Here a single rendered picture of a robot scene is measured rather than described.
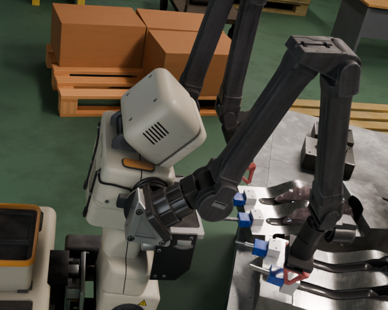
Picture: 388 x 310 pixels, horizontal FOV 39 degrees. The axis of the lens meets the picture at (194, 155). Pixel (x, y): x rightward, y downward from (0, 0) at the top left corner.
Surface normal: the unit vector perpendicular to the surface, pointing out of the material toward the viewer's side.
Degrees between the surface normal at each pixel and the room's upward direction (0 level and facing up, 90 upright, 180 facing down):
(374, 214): 0
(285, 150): 0
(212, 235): 0
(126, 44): 90
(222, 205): 93
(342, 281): 23
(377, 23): 90
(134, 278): 90
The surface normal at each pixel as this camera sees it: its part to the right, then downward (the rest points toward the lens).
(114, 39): 0.36, 0.55
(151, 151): 0.15, 0.54
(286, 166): 0.18, -0.83
